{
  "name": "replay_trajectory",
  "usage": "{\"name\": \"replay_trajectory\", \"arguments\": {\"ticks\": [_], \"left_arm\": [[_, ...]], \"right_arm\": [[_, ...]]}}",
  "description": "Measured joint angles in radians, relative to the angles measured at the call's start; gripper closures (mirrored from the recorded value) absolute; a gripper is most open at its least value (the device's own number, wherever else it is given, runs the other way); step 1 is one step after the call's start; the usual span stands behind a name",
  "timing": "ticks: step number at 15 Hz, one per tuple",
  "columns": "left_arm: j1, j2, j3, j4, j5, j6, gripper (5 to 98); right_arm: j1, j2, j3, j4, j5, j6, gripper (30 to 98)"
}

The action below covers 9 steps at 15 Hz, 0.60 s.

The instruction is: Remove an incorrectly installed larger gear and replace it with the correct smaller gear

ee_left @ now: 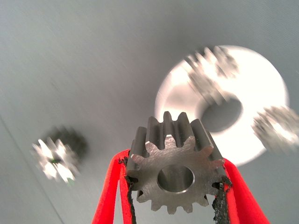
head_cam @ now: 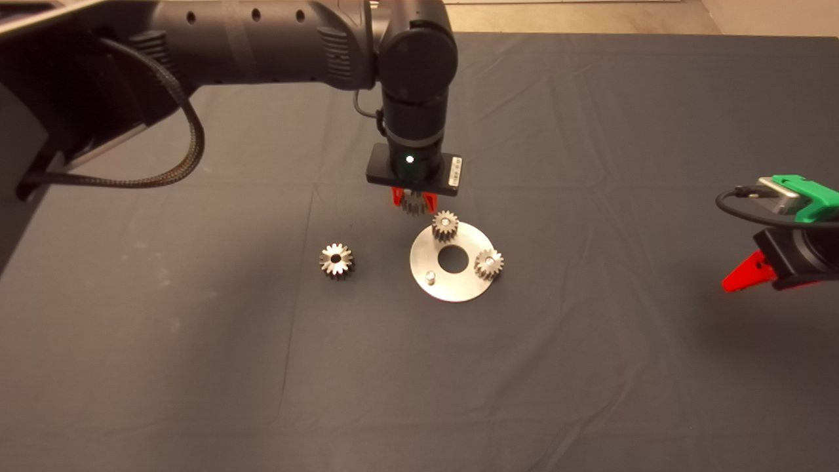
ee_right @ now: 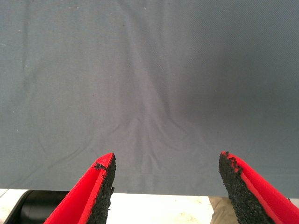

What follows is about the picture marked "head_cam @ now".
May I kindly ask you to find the green right camera mount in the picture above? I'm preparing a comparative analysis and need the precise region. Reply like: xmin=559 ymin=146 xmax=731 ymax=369
xmin=772 ymin=174 xmax=839 ymax=224

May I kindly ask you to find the round metal plate with hole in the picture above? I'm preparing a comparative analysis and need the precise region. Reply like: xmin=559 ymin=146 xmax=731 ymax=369
xmin=409 ymin=221 xmax=500 ymax=304

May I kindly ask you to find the larger steel gear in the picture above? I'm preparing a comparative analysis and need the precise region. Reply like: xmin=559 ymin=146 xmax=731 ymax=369
xmin=319 ymin=243 xmax=355 ymax=281

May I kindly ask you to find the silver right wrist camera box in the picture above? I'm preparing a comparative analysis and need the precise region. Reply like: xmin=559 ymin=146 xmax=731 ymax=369
xmin=757 ymin=177 xmax=804 ymax=214

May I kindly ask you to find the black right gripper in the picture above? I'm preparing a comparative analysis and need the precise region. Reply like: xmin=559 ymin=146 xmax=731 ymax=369
xmin=722 ymin=226 xmax=839 ymax=293

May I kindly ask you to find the dark grey table cloth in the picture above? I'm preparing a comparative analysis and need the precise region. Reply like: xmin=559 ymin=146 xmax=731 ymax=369
xmin=0 ymin=33 xmax=839 ymax=472

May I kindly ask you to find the thin black left camera cable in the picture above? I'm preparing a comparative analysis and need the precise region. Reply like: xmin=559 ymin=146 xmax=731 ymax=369
xmin=354 ymin=88 xmax=385 ymax=138

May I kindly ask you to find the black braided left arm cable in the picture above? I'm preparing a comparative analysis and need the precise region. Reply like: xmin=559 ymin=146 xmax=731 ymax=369
xmin=16 ymin=37 xmax=206 ymax=201

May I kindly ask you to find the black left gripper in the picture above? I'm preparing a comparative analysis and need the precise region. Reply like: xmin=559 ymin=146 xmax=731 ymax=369
xmin=365 ymin=143 xmax=463 ymax=212

